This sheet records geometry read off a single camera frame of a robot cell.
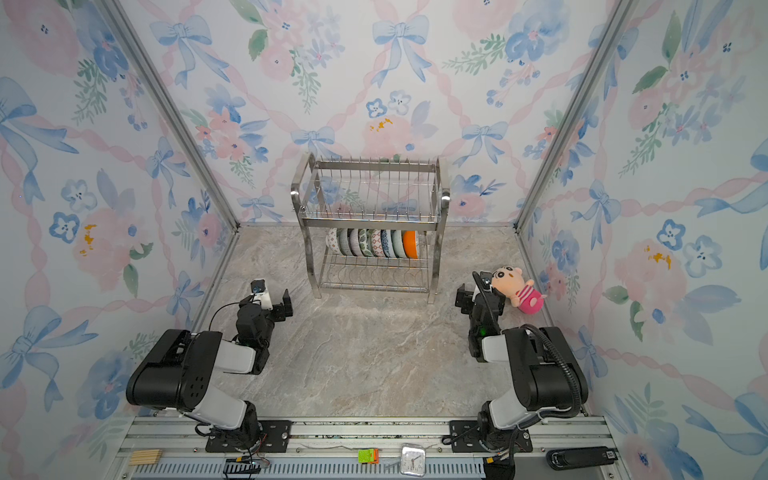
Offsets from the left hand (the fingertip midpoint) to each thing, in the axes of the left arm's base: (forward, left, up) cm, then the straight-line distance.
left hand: (272, 289), depth 91 cm
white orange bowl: (+17, -43, +2) cm, 46 cm away
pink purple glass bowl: (+19, -24, +4) cm, 30 cm away
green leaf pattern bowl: (+18, -28, +3) cm, 33 cm away
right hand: (+2, -64, 0) cm, 64 cm away
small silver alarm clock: (-42, -42, -7) cm, 60 cm away
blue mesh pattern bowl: (+17, -32, +3) cm, 36 cm away
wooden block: (-42, +22, -8) cm, 48 cm away
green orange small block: (-42, -31, -6) cm, 52 cm away
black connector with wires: (-43, 0, -12) cm, 45 cm away
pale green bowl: (+19, -38, +4) cm, 43 cm away
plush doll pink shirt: (+4, -74, 0) cm, 74 cm away
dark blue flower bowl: (+18, -20, +3) cm, 27 cm away
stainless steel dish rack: (+2, -31, +25) cm, 40 cm away
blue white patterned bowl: (+17, -35, +3) cm, 39 cm away
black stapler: (-42, -75, -4) cm, 86 cm away
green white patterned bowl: (+18, -16, +3) cm, 24 cm away
